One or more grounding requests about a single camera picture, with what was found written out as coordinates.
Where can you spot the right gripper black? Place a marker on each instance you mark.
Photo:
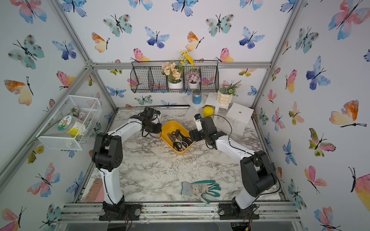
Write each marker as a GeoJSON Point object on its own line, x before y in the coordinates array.
{"type": "Point", "coordinates": [194, 132]}

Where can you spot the cream pot with green plant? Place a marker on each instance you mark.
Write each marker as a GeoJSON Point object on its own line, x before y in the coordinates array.
{"type": "Point", "coordinates": [227, 91]}

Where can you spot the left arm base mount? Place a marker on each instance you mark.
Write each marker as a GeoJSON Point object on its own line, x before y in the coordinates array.
{"type": "Point", "coordinates": [121, 211]}

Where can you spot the pink dustpan brush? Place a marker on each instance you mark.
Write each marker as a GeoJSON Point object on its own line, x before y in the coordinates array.
{"type": "Point", "coordinates": [96, 193]}

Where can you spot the black wire wall basket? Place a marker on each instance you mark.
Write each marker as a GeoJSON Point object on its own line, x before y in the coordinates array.
{"type": "Point", "coordinates": [147, 77]}

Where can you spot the yellow plastic bottle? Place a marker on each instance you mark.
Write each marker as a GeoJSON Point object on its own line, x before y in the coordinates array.
{"type": "Point", "coordinates": [208, 111]}

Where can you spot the white stepped display stand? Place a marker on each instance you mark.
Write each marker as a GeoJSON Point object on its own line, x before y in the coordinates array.
{"type": "Point", "coordinates": [232, 117]}

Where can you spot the long black-handled scissors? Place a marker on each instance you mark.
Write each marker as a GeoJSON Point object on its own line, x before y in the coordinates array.
{"type": "Point", "coordinates": [181, 137]}

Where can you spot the aluminium front rail frame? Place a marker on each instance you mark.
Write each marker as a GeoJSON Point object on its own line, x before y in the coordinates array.
{"type": "Point", "coordinates": [185, 212]}

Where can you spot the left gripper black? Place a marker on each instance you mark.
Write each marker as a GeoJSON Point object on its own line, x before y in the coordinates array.
{"type": "Point", "coordinates": [158, 129]}

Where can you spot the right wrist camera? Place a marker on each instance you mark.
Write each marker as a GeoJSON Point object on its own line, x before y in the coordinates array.
{"type": "Point", "coordinates": [197, 118]}

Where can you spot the small black-handled scissors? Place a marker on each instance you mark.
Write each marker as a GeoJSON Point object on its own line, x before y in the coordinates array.
{"type": "Point", "coordinates": [177, 144]}

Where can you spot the beige flowers in white pot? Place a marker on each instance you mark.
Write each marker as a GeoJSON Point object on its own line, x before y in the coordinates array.
{"type": "Point", "coordinates": [174, 75]}

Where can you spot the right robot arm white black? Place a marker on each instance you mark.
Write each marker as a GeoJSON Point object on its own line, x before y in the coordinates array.
{"type": "Point", "coordinates": [256, 169]}

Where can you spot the blue tin can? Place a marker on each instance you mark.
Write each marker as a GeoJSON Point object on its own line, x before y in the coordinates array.
{"type": "Point", "coordinates": [196, 97]}

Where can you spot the round green-lidded jar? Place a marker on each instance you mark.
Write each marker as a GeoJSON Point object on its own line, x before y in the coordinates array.
{"type": "Point", "coordinates": [72, 126]}

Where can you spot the clear acrylic wall box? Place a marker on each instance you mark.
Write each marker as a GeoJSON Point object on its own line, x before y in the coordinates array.
{"type": "Point", "coordinates": [86, 109]}

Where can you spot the yellow plastic storage box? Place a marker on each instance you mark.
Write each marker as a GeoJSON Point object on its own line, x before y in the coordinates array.
{"type": "Point", "coordinates": [169, 127]}

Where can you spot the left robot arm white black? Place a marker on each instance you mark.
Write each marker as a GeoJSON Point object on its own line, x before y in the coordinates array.
{"type": "Point", "coordinates": [108, 153]}

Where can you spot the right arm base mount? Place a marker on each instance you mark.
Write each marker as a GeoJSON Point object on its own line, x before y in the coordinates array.
{"type": "Point", "coordinates": [235, 212]}

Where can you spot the yellow artificial flower stem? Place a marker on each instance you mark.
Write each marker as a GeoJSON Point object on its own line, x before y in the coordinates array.
{"type": "Point", "coordinates": [185, 58]}

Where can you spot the teal grey gardening glove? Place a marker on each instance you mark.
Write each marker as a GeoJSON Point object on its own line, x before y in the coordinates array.
{"type": "Point", "coordinates": [201, 190]}

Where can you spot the purple flowers in white pot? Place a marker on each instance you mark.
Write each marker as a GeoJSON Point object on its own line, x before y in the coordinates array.
{"type": "Point", "coordinates": [193, 78]}

